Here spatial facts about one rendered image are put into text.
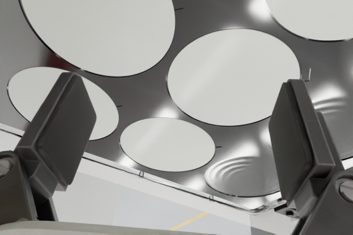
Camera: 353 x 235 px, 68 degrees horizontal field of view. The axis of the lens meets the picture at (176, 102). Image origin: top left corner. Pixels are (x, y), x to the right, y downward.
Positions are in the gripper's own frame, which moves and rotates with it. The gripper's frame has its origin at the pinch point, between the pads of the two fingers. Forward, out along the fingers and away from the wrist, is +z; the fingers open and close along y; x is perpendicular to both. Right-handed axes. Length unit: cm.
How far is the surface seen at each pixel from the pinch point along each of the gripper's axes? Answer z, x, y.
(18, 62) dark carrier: 7.9, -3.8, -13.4
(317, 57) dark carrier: 8.0, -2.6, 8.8
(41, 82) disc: 8.0, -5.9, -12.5
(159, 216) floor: 98, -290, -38
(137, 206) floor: 98, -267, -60
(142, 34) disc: 8.0, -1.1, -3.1
